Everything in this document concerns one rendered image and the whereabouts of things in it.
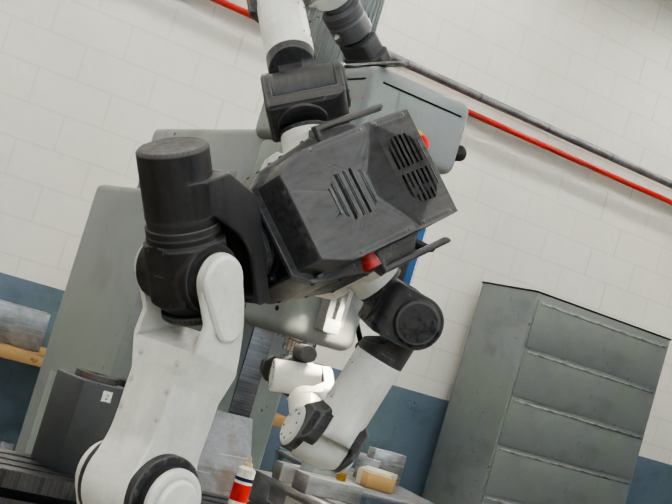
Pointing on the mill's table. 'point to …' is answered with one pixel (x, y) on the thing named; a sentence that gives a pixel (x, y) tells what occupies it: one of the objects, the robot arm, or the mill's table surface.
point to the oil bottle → (242, 483)
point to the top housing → (381, 88)
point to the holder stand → (76, 417)
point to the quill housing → (302, 314)
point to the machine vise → (279, 484)
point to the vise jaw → (327, 487)
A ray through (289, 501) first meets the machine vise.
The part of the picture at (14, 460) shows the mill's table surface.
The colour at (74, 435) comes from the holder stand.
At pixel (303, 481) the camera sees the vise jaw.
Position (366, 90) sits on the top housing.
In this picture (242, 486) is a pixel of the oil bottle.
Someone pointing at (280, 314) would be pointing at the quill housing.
